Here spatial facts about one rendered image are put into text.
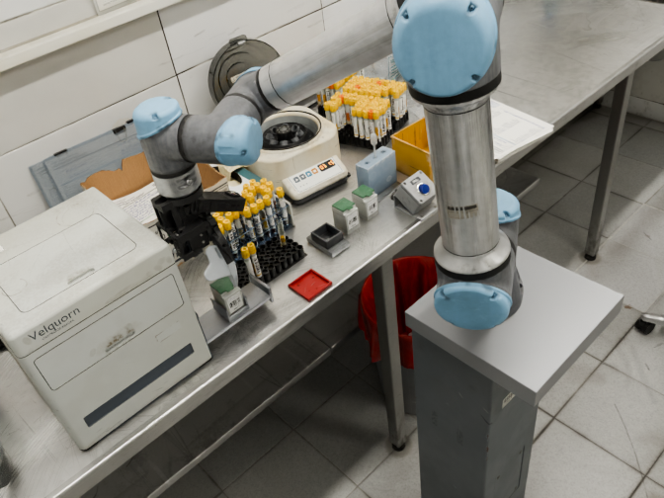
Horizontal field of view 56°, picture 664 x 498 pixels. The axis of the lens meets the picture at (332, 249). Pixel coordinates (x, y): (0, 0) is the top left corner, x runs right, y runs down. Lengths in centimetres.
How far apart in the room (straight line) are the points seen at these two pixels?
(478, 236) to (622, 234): 201
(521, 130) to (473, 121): 97
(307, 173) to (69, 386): 79
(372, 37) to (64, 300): 60
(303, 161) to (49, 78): 61
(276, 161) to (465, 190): 77
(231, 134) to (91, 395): 50
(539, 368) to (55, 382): 79
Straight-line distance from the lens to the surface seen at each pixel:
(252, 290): 132
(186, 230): 110
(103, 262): 108
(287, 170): 158
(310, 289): 134
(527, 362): 115
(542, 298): 125
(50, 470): 124
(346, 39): 95
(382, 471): 208
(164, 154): 101
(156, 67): 171
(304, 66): 99
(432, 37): 74
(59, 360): 108
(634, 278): 271
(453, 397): 136
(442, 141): 83
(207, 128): 97
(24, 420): 134
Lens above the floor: 180
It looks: 40 degrees down
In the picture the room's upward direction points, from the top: 9 degrees counter-clockwise
